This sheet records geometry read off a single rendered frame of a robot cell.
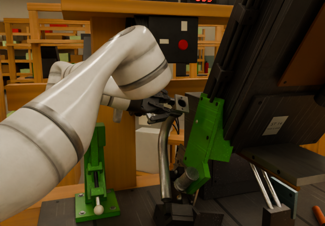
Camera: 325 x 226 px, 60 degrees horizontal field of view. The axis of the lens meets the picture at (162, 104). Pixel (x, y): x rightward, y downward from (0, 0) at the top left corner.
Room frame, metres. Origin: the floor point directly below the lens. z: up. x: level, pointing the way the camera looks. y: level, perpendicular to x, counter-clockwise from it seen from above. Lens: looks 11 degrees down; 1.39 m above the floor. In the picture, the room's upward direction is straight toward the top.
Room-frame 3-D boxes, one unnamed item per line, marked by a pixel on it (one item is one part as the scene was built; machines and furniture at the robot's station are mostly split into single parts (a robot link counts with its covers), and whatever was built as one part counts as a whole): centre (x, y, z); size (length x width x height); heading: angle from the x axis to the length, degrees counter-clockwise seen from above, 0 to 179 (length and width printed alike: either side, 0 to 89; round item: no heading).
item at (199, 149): (0.74, -0.14, 1.17); 0.13 x 0.12 x 0.20; 108
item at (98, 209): (0.75, 0.19, 0.96); 0.06 x 0.03 x 0.06; 18
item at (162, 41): (0.99, -0.02, 1.42); 0.17 x 0.12 x 0.15; 108
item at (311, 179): (0.75, -0.29, 1.11); 0.39 x 0.16 x 0.03; 18
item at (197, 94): (0.99, -0.25, 1.07); 0.30 x 0.18 x 0.34; 108
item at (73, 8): (1.07, -0.11, 1.52); 0.90 x 0.25 x 0.04; 108
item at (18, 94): (1.18, -0.08, 1.23); 1.30 x 0.05 x 0.09; 108
